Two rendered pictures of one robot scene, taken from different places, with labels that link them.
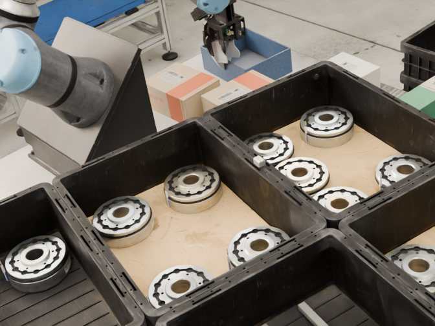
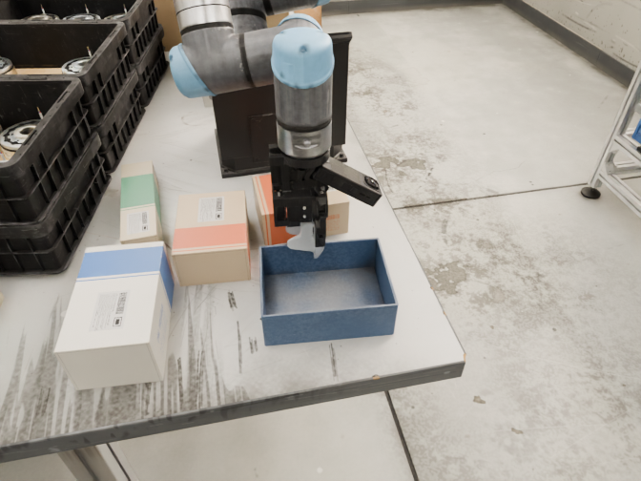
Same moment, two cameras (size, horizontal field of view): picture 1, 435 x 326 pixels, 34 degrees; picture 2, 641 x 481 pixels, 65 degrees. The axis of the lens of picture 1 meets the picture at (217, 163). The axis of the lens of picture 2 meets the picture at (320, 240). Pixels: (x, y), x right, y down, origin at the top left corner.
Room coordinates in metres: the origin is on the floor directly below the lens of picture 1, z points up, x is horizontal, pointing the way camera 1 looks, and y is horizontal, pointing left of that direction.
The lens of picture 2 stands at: (1.90, -0.62, 1.33)
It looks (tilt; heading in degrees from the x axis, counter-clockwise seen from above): 42 degrees down; 114
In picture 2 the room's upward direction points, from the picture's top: straight up
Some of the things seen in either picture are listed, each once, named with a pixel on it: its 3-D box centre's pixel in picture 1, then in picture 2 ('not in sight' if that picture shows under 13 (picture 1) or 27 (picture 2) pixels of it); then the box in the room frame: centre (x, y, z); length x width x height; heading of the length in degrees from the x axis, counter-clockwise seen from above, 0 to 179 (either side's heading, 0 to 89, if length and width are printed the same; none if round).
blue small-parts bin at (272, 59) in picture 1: (245, 58); (324, 288); (1.69, -0.12, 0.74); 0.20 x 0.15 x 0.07; 30
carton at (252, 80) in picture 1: (244, 103); (214, 236); (1.46, -0.09, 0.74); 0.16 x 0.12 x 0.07; 122
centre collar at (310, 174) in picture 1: (299, 173); not in sight; (0.99, -0.14, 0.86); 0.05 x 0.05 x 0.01
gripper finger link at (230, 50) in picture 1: (232, 52); (305, 242); (1.64, -0.08, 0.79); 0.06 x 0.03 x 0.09; 30
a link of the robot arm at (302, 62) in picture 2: not in sight; (302, 78); (1.63, -0.06, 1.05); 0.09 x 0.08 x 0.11; 117
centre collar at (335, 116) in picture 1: (326, 118); not in sight; (1.15, -0.22, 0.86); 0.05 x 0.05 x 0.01
